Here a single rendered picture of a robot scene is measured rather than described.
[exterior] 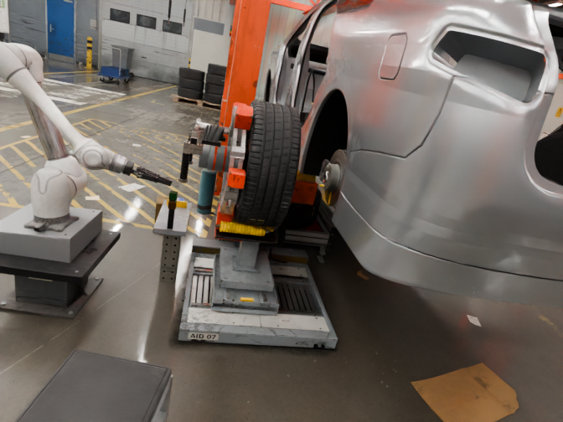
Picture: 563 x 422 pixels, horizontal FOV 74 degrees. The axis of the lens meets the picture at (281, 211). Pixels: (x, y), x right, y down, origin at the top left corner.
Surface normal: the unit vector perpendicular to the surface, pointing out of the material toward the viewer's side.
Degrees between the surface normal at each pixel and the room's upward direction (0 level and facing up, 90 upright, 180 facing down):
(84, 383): 0
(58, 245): 90
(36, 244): 90
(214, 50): 90
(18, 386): 0
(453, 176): 89
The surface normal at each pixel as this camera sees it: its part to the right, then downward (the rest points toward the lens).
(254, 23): 0.15, 0.38
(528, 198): -0.09, 0.35
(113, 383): 0.19, -0.92
